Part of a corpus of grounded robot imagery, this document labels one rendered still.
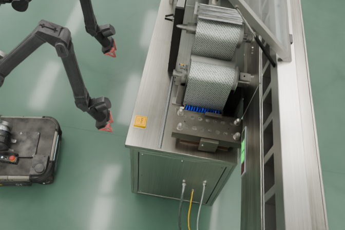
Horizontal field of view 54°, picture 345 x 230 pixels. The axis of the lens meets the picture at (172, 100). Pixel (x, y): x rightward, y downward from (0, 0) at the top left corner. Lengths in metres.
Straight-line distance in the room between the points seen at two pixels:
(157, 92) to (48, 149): 1.04
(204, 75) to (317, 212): 0.84
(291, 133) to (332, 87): 2.67
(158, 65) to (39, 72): 1.56
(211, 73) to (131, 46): 1.97
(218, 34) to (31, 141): 1.67
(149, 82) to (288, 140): 1.20
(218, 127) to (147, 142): 0.42
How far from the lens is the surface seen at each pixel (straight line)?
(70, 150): 3.00
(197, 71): 1.77
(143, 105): 2.10
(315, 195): 1.44
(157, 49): 2.40
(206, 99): 1.91
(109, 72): 3.43
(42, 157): 2.70
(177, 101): 2.09
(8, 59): 1.55
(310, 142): 1.54
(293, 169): 1.19
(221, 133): 1.91
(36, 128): 2.88
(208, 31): 1.87
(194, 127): 1.90
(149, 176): 2.34
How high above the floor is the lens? 2.65
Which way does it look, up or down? 55 degrees down
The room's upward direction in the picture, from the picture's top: 9 degrees clockwise
